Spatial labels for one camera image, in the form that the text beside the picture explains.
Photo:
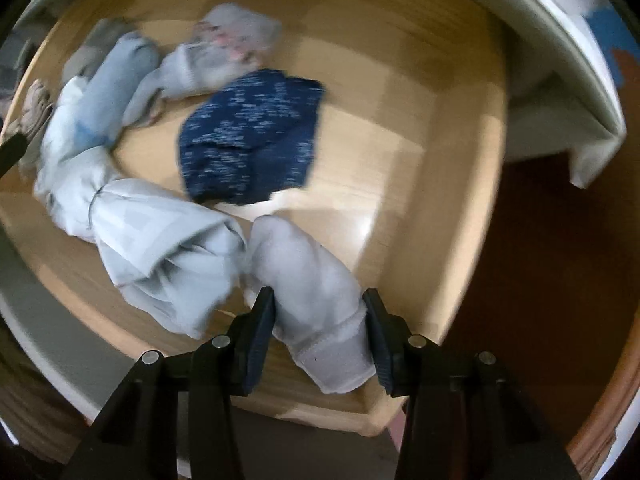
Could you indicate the dark blue patterned sock bundle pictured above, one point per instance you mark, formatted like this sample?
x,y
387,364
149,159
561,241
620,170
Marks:
x,y
240,135

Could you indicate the pale blue garment bundle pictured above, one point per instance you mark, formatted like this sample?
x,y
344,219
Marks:
x,y
150,240

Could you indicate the grey ribbed sock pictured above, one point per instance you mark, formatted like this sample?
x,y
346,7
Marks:
x,y
95,40

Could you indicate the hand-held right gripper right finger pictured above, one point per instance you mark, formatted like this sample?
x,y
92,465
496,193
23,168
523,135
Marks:
x,y
380,350

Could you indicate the blue foam mat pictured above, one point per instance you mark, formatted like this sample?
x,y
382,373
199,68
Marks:
x,y
605,35

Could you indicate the light blue sock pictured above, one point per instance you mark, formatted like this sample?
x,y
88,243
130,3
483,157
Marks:
x,y
120,85

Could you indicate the grey drawer cabinet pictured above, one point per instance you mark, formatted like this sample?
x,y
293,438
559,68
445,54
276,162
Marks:
x,y
600,100

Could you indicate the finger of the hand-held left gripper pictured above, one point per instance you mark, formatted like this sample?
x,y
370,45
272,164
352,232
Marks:
x,y
12,152

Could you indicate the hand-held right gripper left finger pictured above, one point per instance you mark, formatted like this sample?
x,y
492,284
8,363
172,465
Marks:
x,y
257,345

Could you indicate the beige garment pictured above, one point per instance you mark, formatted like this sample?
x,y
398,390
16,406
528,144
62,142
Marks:
x,y
35,105

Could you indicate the white pink patterned sock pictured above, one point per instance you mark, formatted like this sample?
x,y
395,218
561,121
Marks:
x,y
220,45

